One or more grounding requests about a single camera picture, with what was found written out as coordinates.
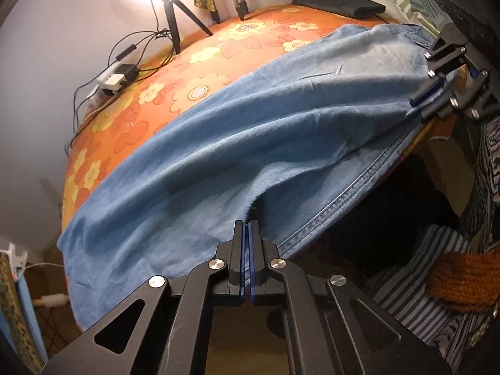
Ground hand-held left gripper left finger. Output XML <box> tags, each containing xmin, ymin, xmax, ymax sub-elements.
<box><xmin>41</xmin><ymin>221</ymin><xmax>247</xmax><ymax>375</ymax></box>

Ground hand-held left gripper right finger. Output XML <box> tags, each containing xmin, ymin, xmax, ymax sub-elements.
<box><xmin>248</xmin><ymin>221</ymin><xmax>454</xmax><ymax>375</ymax></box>

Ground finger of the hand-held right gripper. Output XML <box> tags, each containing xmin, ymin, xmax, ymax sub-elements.
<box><xmin>410</xmin><ymin>25</ymin><xmax>467</xmax><ymax>107</ymax></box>
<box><xmin>421</xmin><ymin>69</ymin><xmax>500</xmax><ymax>120</ymax></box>

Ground light blue denim pants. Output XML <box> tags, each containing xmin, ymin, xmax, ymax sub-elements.
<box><xmin>57</xmin><ymin>23</ymin><xmax>450</xmax><ymax>323</ymax></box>

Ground person's black white striped clothing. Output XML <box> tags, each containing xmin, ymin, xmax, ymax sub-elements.
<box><xmin>461</xmin><ymin>117</ymin><xmax>500</xmax><ymax>251</ymax></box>

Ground dark folded fabric bag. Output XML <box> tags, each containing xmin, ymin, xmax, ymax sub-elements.
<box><xmin>293</xmin><ymin>0</ymin><xmax>387</xmax><ymax>19</ymax></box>

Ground grey white striped cloth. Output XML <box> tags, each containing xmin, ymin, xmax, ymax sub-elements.
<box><xmin>367</xmin><ymin>224</ymin><xmax>500</xmax><ymax>368</ymax></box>

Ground orange knitted cloth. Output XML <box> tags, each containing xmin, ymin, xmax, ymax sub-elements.
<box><xmin>425</xmin><ymin>252</ymin><xmax>500</xmax><ymax>313</ymax></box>

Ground orange floral bedsheet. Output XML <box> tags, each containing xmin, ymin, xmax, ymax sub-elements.
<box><xmin>60</xmin><ymin>3</ymin><xmax>469</xmax><ymax>333</ymax></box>

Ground blue board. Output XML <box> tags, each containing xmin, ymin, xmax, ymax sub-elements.
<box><xmin>17</xmin><ymin>273</ymin><xmax>49</xmax><ymax>362</ymax></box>

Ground black power adapter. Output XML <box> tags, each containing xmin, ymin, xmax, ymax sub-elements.
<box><xmin>117</xmin><ymin>63</ymin><xmax>140</xmax><ymax>83</ymax></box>

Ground white power strip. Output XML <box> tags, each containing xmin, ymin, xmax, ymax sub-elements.
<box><xmin>86</xmin><ymin>64</ymin><xmax>129</xmax><ymax>102</ymax></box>

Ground white clamp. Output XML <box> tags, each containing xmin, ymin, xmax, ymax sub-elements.
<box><xmin>8</xmin><ymin>244</ymin><xmax>30</xmax><ymax>282</ymax></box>

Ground green patterned cloth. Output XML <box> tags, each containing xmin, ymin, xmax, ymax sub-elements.
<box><xmin>0</xmin><ymin>254</ymin><xmax>43</xmax><ymax>375</ymax></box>

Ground small black tripod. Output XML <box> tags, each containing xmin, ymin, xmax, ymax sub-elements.
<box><xmin>160</xmin><ymin>0</ymin><xmax>213</xmax><ymax>54</ymax></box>

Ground white cable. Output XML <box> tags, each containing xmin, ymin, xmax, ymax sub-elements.
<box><xmin>23</xmin><ymin>262</ymin><xmax>72</xmax><ymax>309</ymax></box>

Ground white power adapter with cables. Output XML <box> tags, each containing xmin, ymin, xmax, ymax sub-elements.
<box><xmin>72</xmin><ymin>0</ymin><xmax>176</xmax><ymax>133</ymax></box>

